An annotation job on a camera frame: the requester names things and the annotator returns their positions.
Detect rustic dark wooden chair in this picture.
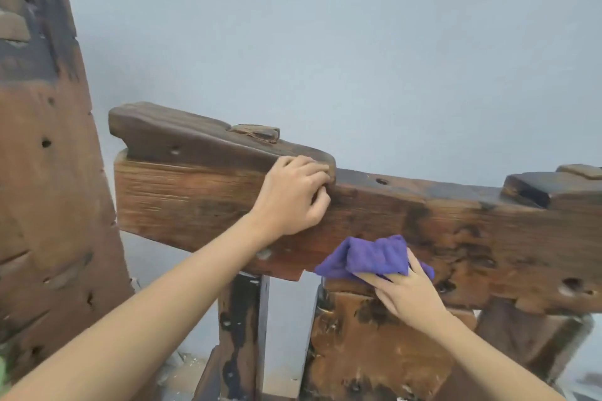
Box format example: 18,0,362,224
108,102,602,401

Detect person's left hand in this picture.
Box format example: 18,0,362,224
248,155,333,245

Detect person's right hand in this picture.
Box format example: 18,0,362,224
353,248,447,330

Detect white plastic sheet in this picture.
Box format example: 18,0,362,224
157,351,210,401

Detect person's right forearm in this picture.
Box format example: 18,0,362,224
405,306,567,401

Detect person's left forearm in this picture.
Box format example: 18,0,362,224
0,214,285,401

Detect tall weathered wooden plank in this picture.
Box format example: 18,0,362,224
0,0,161,401

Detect purple cleaning cloth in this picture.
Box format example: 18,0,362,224
314,234,436,282

